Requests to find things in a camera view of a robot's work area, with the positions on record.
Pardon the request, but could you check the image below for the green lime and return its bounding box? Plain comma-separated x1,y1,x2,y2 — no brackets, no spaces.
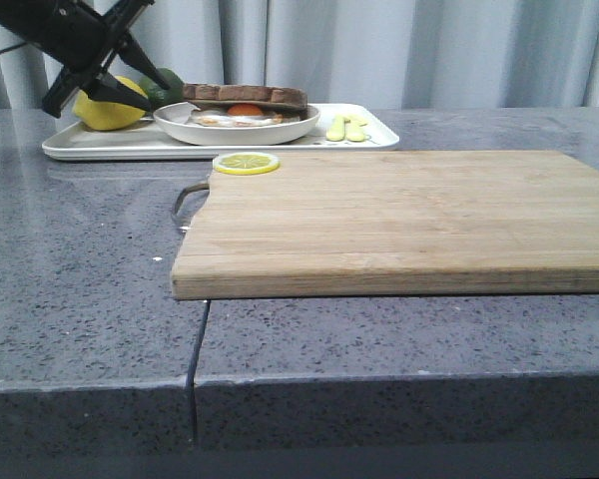
139,68,184,110

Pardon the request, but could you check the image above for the bread slice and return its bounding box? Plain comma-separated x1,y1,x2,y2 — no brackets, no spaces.
194,103,301,124
182,84,307,109

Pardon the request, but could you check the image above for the lemon slice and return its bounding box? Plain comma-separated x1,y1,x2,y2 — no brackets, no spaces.
212,152,281,176

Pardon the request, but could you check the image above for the white round plate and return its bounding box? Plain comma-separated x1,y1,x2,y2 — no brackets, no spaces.
153,102,320,147

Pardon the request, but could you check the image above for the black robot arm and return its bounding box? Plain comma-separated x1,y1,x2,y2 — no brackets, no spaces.
0,0,169,118

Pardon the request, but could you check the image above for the wooden cutting board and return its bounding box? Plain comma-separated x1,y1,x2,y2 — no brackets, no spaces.
171,151,599,299

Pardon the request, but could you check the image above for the yellow plastic knife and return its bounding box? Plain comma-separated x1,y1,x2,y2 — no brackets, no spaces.
344,114,367,143

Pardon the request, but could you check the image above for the grey pleated curtain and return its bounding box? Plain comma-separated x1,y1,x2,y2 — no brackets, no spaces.
0,0,599,112

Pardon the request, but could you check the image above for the fried egg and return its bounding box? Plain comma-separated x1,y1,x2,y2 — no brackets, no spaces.
187,104,284,128

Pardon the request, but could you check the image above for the white bear tray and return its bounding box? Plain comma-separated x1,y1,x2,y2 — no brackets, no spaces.
42,103,399,162

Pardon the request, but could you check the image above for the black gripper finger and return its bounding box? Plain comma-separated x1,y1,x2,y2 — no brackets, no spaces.
83,74,151,111
116,32,170,90

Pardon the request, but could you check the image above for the black cable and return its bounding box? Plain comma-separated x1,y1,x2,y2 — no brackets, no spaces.
0,40,31,70

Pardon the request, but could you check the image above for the yellow plastic fork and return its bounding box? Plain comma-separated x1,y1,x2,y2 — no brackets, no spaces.
325,114,347,142

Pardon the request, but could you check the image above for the metal cutting board handle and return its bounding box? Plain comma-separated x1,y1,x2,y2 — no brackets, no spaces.
170,181,210,228

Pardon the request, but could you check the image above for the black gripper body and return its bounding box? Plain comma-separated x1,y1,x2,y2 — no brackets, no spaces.
41,0,156,120

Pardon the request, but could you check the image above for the yellow lemon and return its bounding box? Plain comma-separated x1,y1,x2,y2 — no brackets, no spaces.
73,90,146,131

